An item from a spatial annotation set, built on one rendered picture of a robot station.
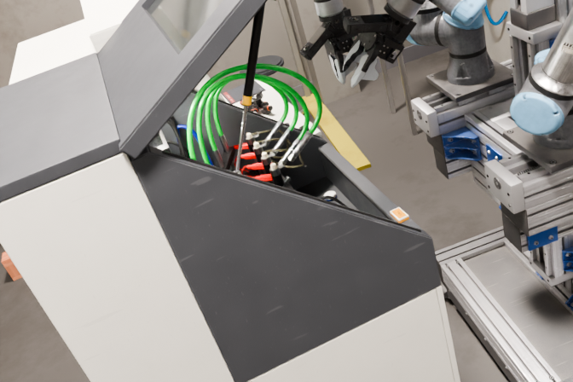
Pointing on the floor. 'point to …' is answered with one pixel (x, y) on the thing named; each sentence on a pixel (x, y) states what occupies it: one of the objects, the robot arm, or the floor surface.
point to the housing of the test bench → (92, 224)
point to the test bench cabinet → (382, 350)
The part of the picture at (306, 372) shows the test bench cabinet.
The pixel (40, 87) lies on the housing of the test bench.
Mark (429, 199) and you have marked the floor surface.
